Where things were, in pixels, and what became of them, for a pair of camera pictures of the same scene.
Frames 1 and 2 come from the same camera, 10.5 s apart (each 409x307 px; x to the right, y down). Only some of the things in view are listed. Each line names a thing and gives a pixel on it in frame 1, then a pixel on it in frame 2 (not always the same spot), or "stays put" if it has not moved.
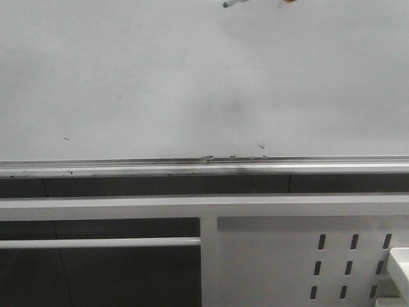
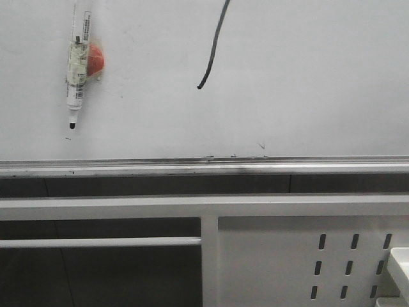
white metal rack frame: x=261 y=251 stays put
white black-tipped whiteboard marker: x=233 y=2 → x=77 y=67
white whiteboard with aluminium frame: x=120 y=88 stays put
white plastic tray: x=399 y=264 stays put
